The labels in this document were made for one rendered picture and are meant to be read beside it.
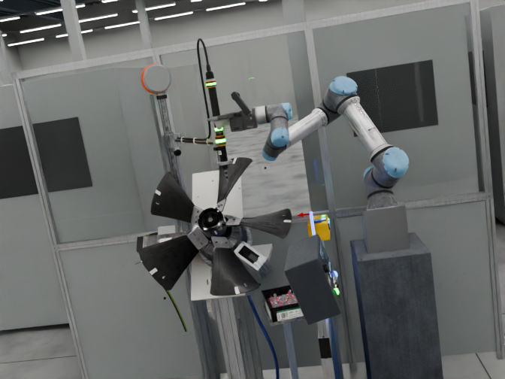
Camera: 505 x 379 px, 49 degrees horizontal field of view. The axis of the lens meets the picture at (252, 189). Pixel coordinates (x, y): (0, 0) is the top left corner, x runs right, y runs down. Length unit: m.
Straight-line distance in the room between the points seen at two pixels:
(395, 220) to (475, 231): 1.00
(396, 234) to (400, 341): 0.45
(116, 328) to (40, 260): 1.43
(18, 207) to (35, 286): 0.69
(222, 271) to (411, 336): 0.85
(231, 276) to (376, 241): 0.64
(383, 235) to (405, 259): 0.14
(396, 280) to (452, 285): 1.04
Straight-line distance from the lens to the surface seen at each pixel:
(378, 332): 2.50
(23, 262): 5.02
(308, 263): 1.68
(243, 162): 2.62
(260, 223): 2.48
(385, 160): 2.39
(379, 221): 2.42
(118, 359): 3.82
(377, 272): 2.40
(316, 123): 2.59
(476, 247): 3.39
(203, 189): 2.91
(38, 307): 5.12
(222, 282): 2.40
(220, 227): 2.48
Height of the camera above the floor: 1.80
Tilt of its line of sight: 11 degrees down
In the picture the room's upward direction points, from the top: 9 degrees counter-clockwise
